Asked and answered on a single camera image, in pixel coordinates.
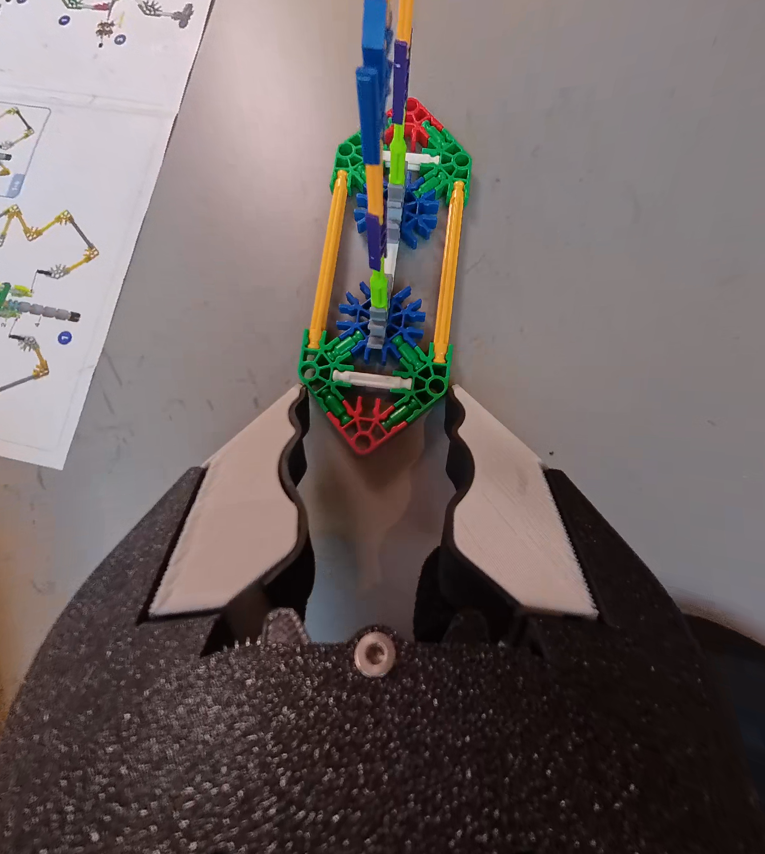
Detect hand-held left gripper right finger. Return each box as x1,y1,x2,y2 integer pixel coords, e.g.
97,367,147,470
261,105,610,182
441,387,600,618

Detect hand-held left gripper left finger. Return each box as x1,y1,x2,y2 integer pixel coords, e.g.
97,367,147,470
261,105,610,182
149,386,316,618

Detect long yellow rod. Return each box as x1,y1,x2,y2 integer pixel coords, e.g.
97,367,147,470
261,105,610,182
432,180,467,361
307,170,351,351

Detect blue snowflake connector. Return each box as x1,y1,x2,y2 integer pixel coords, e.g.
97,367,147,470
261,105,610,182
353,185,440,252

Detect green fan-shaped connector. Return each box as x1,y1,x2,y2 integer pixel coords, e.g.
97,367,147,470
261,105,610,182
419,120,474,201
332,130,375,196

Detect red corner connector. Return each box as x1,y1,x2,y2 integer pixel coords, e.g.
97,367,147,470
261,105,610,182
385,97,449,146

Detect dark cloth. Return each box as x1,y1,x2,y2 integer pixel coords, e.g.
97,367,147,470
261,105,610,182
686,614,765,854

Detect white instruction sheet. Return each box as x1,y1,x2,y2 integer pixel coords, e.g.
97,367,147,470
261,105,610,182
0,0,216,471

